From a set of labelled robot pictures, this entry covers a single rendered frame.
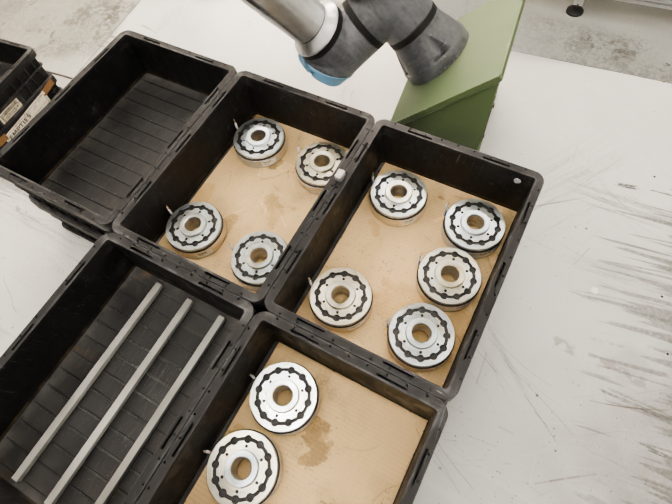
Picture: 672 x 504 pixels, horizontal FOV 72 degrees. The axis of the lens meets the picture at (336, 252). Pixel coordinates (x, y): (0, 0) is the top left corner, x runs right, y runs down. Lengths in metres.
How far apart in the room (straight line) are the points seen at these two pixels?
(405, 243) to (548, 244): 0.33
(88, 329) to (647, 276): 1.03
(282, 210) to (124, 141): 0.40
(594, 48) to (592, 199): 1.55
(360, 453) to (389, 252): 0.33
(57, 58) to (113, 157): 1.89
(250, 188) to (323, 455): 0.50
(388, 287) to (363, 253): 0.08
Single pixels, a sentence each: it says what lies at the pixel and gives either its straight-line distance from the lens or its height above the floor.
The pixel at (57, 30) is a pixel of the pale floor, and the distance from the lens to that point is 3.12.
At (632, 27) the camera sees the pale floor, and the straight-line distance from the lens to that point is 2.78.
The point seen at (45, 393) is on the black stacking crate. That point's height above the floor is 0.83.
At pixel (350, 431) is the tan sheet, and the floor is 0.83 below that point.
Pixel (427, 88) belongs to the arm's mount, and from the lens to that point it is 1.02.
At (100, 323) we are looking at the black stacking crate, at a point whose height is 0.83.
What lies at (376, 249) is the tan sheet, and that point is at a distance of 0.81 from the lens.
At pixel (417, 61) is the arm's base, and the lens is 1.03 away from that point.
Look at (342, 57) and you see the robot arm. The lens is 1.01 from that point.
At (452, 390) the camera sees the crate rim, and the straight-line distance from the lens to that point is 0.64.
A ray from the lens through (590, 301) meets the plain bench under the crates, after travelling 1.00.
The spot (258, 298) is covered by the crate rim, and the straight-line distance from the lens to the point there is 0.69.
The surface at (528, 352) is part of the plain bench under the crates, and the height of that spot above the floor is 0.70.
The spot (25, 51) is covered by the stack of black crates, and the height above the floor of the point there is 0.58.
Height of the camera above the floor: 1.56
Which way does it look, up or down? 63 degrees down
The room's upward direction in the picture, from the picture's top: 9 degrees counter-clockwise
